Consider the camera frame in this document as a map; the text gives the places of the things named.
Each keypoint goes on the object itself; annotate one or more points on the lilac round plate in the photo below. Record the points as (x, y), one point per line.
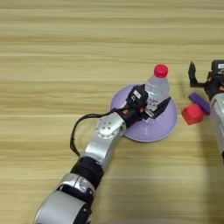
(166, 125)

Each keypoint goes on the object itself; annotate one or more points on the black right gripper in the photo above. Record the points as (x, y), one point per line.
(211, 86)

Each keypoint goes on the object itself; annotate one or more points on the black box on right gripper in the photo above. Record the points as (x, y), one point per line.
(218, 69)

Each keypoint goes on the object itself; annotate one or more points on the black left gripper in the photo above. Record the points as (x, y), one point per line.
(134, 113)

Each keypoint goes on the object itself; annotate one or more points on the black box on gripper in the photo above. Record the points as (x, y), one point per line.
(136, 96)
(218, 69)

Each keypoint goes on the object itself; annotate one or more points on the red cube block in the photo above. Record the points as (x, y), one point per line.
(192, 114)

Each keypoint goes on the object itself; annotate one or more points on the purple bar block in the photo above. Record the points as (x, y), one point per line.
(199, 101)

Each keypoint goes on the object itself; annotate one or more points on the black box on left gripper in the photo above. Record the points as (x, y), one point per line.
(136, 96)

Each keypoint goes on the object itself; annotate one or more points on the clear bottle with red cap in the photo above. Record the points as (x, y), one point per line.
(157, 87)

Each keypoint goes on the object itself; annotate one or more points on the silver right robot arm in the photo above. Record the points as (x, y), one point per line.
(218, 122)

